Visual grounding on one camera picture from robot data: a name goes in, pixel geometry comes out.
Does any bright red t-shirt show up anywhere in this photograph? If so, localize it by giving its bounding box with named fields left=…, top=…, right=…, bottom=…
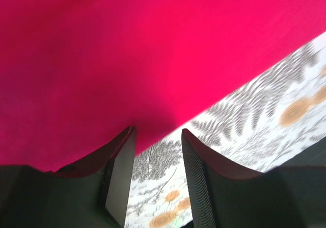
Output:
left=1, top=0, right=325, bottom=171

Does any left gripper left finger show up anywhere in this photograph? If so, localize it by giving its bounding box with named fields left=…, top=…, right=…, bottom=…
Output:
left=1, top=126, right=136, bottom=227

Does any floral patterned table mat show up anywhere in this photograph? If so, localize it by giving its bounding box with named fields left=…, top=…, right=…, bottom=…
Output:
left=125, top=34, right=325, bottom=227

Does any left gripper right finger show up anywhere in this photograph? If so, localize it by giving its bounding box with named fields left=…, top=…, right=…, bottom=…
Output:
left=182, top=129, right=325, bottom=227

